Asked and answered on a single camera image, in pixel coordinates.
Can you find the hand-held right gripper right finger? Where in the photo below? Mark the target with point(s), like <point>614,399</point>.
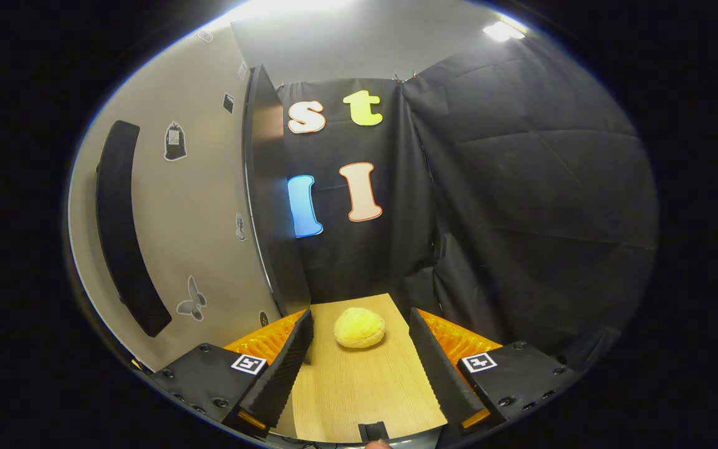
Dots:
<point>440,368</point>

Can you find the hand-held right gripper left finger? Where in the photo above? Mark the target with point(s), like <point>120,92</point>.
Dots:
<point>284,368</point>

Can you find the grey cabinet door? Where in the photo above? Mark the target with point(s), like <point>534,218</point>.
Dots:
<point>209,187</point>

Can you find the yellow round sponge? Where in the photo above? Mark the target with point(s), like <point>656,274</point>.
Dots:
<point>359,327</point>

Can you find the black backdrop cloth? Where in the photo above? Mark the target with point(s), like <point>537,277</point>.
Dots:
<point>521,187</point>

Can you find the small ceiling light panel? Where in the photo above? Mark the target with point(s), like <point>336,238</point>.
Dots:
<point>502,31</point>

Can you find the large ceiling light panel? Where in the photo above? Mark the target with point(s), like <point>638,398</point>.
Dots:
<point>290,6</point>

